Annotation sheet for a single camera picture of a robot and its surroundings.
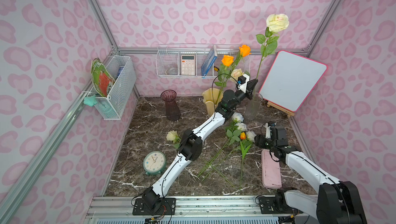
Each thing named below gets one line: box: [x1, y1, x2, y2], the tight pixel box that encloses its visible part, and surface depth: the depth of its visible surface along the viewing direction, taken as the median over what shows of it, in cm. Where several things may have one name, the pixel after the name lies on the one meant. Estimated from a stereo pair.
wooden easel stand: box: [266, 101, 295, 118], surface depth 109 cm
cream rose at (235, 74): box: [229, 68, 245, 83], surface depth 83 cm
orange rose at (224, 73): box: [213, 54, 235, 105], surface depth 87 cm
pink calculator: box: [180, 54, 196, 76], surface depth 97 cm
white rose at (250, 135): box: [245, 130, 257, 143], surface depth 95 cm
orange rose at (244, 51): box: [232, 44, 252, 70], surface depth 86 cm
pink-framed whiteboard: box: [258, 50, 328, 113], surface depth 94 cm
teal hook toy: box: [83, 95, 98, 107], surface depth 63 cm
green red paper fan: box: [90, 57, 115, 98], surface depth 74 cm
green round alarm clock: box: [142, 150, 167, 175], surface depth 86 cm
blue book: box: [201, 44, 219, 79], surface depth 90 cm
